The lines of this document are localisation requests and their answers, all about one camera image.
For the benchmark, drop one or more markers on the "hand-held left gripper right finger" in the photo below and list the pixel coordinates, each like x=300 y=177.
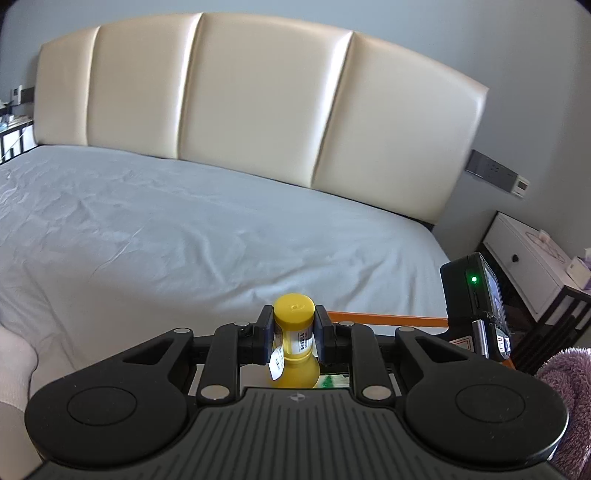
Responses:
x=322 y=337

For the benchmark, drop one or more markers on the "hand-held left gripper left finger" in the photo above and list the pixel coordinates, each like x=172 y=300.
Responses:
x=267 y=337

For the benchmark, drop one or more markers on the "yellow plastic bottle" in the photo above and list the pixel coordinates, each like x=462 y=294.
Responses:
x=295 y=332

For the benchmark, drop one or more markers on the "orange cardboard box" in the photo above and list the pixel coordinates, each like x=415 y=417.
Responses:
x=392 y=319

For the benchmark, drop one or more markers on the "person's right forearm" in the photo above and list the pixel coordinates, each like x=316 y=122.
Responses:
x=568 y=406

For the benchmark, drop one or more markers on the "green packet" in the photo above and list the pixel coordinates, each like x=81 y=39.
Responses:
x=333 y=381

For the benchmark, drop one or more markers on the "white and black nightstand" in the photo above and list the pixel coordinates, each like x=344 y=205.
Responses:
x=526 y=267

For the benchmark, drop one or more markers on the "tissue box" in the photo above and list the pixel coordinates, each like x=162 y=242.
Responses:
x=581 y=272

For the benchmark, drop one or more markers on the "grey bed sheet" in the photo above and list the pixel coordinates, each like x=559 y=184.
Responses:
x=184 y=240

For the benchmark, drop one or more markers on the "cream padded headboard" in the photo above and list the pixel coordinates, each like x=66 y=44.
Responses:
x=258 y=92

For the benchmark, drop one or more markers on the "person's left leg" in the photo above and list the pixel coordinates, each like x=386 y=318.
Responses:
x=14 y=360

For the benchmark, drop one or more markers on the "cluttered bedside table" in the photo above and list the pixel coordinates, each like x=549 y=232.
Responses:
x=14 y=124

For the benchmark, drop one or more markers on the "white wall thermostat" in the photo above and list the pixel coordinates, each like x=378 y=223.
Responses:
x=521 y=186

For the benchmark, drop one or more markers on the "grey wall socket panel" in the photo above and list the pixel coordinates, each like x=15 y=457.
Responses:
x=487 y=168

